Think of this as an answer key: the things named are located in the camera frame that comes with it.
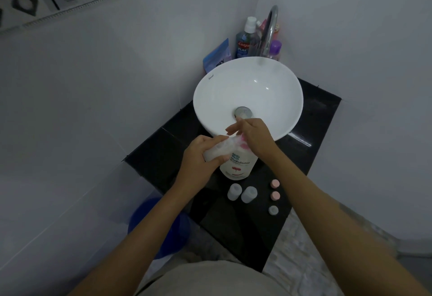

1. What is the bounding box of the person's right hand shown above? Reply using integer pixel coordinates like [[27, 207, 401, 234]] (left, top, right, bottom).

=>
[[225, 118, 281, 166]]

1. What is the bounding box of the person's left hand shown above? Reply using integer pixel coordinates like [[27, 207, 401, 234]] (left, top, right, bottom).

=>
[[175, 134, 230, 193]]

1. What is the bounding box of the small translucent bottle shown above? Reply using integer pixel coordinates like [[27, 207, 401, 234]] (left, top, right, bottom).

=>
[[203, 136, 242, 163], [241, 186, 258, 204], [227, 183, 242, 201]]

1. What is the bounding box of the white hand sanitizer pump bottle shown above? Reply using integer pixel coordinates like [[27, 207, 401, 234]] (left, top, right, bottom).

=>
[[219, 137, 260, 181]]

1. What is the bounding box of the person's left forearm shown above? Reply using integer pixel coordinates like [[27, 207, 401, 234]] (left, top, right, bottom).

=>
[[67, 183, 203, 296]]

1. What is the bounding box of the person's right forearm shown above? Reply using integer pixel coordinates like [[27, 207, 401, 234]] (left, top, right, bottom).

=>
[[261, 149, 432, 296]]

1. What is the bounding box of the purple capped bottle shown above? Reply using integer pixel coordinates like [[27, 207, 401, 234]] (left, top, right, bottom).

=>
[[266, 39, 283, 62]]

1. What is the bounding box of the blue mouthwash bottle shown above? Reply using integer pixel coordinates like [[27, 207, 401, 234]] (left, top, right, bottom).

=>
[[235, 16, 258, 58]]

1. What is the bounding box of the white round sink basin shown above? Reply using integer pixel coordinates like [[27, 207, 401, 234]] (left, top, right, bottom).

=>
[[193, 56, 304, 142]]

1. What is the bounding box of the blue plastic bucket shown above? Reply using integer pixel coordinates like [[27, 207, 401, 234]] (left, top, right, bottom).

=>
[[127, 197, 191, 260]]

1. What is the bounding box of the blue pouch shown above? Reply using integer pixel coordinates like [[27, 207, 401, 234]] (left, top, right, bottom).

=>
[[202, 38, 233, 74]]

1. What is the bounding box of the chrome faucet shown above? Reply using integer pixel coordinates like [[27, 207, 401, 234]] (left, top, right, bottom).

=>
[[258, 5, 279, 58]]

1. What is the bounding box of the white printed shirt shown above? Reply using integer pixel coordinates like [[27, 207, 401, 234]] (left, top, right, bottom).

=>
[[135, 260, 281, 296]]

